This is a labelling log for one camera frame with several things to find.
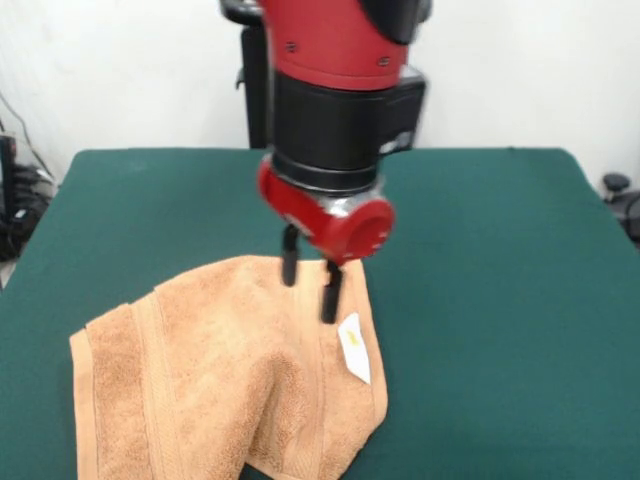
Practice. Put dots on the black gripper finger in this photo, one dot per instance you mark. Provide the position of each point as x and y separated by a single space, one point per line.
289 260
331 295

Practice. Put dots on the black office chair part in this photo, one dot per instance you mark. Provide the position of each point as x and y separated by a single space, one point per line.
625 205

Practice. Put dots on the tan terry towel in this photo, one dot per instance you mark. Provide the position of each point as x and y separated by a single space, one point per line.
200 375

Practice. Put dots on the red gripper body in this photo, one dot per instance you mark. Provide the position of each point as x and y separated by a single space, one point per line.
325 225

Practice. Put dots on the dark green table cloth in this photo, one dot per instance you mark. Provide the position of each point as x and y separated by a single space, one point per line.
475 300

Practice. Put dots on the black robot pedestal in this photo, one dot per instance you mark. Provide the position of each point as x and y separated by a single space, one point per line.
255 100

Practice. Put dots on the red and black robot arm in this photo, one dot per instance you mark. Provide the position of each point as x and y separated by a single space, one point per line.
340 100

